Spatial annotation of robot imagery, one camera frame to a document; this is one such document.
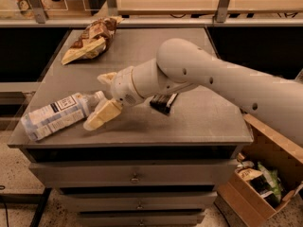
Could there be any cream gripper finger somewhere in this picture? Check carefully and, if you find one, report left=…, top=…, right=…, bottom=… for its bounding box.
left=83, top=99, right=122, bottom=131
left=98, top=72, right=116, bottom=85

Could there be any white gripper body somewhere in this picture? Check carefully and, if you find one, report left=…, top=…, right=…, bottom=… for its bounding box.
left=111, top=66, right=145, bottom=107

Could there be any blue plastic water bottle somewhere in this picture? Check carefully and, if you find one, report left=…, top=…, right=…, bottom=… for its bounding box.
left=21, top=91, right=105, bottom=141

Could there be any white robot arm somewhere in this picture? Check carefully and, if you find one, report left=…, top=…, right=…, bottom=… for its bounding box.
left=83, top=38, right=303, bottom=146

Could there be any brown chip bag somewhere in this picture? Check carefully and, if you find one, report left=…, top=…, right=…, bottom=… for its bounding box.
left=62, top=16, right=123, bottom=65

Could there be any tan snack bag in box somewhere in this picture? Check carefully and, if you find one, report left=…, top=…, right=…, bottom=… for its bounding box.
left=238, top=168, right=262, bottom=182

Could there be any green snack bag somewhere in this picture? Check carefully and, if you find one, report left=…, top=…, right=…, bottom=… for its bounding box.
left=258, top=162, right=282, bottom=206

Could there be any black snack bar wrapper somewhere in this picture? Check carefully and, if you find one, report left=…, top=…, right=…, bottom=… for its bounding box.
left=150, top=94, right=177, bottom=114

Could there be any cardboard box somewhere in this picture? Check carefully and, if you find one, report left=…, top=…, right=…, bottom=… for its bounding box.
left=219, top=114, right=303, bottom=227

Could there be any metal rail frame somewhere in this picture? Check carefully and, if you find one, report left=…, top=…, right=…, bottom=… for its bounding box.
left=0, top=0, right=303, bottom=28

